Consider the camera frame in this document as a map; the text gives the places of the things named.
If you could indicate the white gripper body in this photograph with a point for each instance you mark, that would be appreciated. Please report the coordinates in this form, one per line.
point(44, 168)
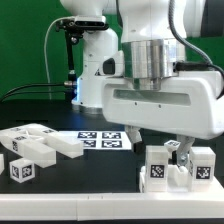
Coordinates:
point(189, 104)

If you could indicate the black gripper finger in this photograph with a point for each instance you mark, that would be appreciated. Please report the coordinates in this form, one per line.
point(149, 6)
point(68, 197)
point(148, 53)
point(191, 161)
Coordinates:
point(186, 143)
point(135, 138)

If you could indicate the white chair seat part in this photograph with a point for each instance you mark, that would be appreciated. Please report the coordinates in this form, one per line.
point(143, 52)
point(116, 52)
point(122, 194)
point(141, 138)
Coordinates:
point(177, 179)

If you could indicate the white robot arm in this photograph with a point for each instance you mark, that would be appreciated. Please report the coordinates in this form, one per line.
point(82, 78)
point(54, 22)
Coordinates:
point(154, 86)

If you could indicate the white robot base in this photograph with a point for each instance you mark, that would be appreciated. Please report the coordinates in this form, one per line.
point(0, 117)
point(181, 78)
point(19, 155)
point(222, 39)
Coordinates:
point(98, 46)

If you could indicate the white tagged chair part rear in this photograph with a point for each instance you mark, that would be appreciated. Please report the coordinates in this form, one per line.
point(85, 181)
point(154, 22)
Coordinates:
point(64, 144)

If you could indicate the long white chair back part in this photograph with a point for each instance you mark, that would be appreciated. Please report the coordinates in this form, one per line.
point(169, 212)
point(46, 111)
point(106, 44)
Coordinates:
point(29, 148)

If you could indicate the small white tagged cube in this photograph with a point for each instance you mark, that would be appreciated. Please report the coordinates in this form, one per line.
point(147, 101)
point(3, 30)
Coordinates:
point(171, 147)

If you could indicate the paper sheet with tags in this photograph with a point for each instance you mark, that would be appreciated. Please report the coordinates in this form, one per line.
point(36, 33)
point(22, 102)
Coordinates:
point(102, 140)

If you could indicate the white tagged cube left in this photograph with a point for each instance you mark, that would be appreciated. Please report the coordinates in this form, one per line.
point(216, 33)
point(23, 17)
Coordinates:
point(22, 170)

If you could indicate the white part at left edge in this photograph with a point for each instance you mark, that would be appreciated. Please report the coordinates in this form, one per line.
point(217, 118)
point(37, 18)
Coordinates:
point(1, 163)

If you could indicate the white L-shaped fence frame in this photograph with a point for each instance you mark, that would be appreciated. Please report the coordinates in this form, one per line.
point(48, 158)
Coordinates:
point(114, 206)

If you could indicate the black camera on stand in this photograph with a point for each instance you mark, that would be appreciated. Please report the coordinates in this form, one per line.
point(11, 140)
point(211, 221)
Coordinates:
point(74, 28)

